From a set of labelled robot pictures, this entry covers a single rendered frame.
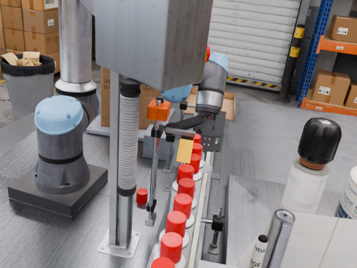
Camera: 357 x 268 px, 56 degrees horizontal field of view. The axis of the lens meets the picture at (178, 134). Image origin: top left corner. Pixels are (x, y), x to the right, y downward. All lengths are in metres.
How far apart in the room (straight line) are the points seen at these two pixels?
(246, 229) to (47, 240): 0.49
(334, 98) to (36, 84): 3.31
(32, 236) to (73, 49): 0.49
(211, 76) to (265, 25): 3.99
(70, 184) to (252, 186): 0.53
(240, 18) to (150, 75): 4.46
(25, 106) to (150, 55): 2.80
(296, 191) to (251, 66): 4.22
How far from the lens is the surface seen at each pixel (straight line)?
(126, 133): 0.55
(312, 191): 0.84
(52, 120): 0.88
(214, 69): 0.93
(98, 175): 1.03
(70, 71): 0.98
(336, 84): 4.42
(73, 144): 0.91
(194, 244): 0.77
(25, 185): 1.02
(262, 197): 1.02
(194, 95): 1.88
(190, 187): 0.64
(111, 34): 0.56
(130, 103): 0.53
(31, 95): 3.20
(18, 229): 0.95
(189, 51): 0.51
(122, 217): 0.80
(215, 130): 0.92
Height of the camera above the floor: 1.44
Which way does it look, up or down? 26 degrees down
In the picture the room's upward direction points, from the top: 6 degrees clockwise
